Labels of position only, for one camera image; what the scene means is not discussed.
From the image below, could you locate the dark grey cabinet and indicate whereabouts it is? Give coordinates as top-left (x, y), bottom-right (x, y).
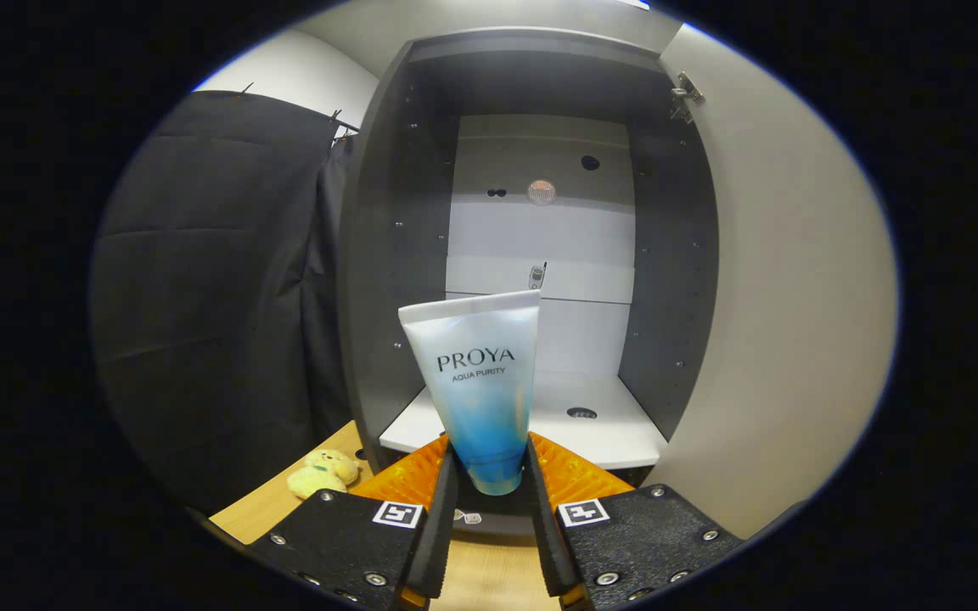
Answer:
top-left (339, 25), bottom-right (721, 537)

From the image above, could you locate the yellow plush toy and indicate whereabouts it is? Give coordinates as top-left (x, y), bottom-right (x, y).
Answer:
top-left (287, 448), bottom-right (362, 501)

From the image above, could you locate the white blue cosmetic tube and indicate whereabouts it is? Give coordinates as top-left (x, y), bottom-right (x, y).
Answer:
top-left (398, 289), bottom-right (542, 496)

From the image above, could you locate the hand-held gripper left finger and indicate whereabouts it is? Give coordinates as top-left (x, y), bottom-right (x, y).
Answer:
top-left (247, 434), bottom-right (461, 611)

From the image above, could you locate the metal door hinge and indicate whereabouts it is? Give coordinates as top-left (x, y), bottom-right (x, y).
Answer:
top-left (670, 71), bottom-right (705, 126)

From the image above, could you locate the black backdrop cloth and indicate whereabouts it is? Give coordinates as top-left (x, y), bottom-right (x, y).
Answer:
top-left (90, 89), bottom-right (363, 516)

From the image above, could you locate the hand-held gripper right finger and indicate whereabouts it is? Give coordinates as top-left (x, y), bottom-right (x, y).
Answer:
top-left (525, 431), bottom-right (745, 611)

